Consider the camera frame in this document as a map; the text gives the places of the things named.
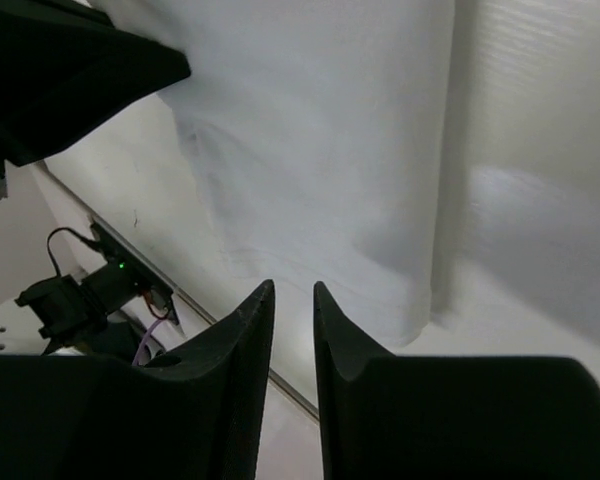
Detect white skirt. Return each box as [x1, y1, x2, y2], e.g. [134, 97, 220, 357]
[101, 1, 455, 345]

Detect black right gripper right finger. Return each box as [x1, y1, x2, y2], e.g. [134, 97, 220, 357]
[313, 283, 600, 479]

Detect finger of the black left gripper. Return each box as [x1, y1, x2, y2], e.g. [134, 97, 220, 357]
[0, 0, 192, 169]

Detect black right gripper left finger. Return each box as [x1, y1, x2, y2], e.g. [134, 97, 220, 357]
[0, 280, 275, 479]

